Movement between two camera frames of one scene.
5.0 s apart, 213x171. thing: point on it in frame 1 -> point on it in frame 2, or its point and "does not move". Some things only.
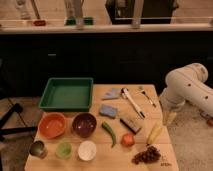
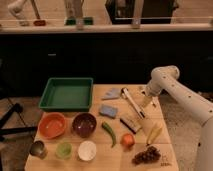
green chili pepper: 112,133 does not move
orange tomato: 127,140 does not move
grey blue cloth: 113,93 does not move
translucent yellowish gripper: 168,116 -> 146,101
